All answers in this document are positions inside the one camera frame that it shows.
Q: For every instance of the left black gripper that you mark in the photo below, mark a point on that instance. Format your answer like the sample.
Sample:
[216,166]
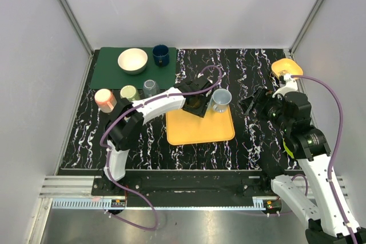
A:
[202,102]

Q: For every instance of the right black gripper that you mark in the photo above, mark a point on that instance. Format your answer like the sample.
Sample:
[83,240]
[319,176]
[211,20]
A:
[262,96]

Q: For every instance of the white footed mug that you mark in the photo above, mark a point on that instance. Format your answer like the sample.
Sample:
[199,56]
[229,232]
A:
[220,100]

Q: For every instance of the clear glass mug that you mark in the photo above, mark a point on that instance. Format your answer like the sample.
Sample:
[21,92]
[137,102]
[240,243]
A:
[150,88]

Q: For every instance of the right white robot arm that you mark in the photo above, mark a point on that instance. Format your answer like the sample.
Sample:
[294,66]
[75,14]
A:
[327,218]

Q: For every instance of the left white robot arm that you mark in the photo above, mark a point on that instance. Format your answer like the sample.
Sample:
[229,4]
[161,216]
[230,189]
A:
[126,119]

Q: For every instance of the dark blue mug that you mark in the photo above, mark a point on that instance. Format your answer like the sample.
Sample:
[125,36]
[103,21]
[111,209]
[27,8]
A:
[161,55]

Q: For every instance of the light green mug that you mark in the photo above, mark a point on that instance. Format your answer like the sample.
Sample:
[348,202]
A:
[130,93]

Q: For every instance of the pink mug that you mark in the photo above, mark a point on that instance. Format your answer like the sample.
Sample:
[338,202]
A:
[105,100]

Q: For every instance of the orange rectangular tray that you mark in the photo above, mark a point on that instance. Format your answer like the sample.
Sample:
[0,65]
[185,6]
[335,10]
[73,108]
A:
[184,128]

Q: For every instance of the orange square dish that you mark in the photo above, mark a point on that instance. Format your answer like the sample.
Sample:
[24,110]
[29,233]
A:
[285,66]

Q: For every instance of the lime green plate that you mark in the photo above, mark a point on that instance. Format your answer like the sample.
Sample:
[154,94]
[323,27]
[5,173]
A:
[288,147]

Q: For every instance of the cream bowl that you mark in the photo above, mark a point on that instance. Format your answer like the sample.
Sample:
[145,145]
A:
[133,61]

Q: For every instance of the dark green mat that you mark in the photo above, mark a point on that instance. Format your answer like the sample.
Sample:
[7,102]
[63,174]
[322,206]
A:
[107,73]

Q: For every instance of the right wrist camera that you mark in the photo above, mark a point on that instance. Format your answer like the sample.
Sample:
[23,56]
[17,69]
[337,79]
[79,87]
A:
[290,85]

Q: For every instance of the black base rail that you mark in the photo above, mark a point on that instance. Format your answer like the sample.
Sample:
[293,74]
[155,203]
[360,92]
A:
[241,182]

